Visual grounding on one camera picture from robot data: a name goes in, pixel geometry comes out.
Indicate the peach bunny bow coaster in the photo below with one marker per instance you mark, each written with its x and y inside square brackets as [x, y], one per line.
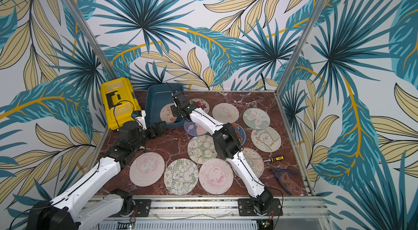
[166, 114]

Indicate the yellow plastic toolbox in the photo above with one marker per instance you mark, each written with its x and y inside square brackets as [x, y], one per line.
[119, 102]

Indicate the pink rainbow unicorn coaster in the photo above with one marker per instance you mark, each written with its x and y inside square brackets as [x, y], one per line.
[147, 169]

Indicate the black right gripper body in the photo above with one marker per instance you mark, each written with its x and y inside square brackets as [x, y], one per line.
[178, 100]

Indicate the silver aluminium corner post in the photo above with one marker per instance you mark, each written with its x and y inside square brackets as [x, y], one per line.
[316, 11]

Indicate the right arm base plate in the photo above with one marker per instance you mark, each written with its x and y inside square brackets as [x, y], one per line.
[250, 208]

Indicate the aluminium front rail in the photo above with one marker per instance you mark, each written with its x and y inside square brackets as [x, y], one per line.
[224, 207]

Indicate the cream blue doodle coaster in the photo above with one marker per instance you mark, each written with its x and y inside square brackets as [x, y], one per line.
[254, 160]

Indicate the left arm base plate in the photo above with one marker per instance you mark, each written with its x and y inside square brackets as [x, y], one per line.
[137, 208]

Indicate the silver aluminium left post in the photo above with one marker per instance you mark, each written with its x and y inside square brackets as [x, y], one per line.
[89, 36]

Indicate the pink unicorn ring coaster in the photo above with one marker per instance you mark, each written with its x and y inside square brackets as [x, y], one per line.
[216, 176]

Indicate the cream cat flower coaster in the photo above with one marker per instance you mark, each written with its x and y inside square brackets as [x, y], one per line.
[266, 140]

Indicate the yellow black screwdriver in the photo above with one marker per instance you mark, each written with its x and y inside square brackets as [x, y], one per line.
[274, 159]

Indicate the dark blue bunny coaster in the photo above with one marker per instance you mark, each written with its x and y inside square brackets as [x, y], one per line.
[194, 129]

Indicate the teal plastic storage box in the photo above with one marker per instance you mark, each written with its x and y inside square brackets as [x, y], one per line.
[158, 96]

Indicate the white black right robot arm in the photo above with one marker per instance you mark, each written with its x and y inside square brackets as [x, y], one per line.
[227, 145]

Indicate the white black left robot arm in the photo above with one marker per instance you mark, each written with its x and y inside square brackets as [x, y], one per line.
[67, 211]

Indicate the green outline bear coaster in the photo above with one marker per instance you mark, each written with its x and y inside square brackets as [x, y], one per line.
[201, 149]

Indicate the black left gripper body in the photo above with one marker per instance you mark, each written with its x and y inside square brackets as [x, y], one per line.
[150, 133]

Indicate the floral rose coaster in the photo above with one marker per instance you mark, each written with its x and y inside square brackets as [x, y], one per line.
[202, 104]

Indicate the blue denim cartoon coaster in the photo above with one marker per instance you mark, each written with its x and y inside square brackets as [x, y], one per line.
[241, 134]

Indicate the unicorn on moon coaster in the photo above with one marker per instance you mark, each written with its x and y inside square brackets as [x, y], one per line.
[225, 113]

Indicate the green bunny coaster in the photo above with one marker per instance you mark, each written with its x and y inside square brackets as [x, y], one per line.
[256, 118]

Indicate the green white flower coaster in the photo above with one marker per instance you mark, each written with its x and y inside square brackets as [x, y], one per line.
[181, 177]

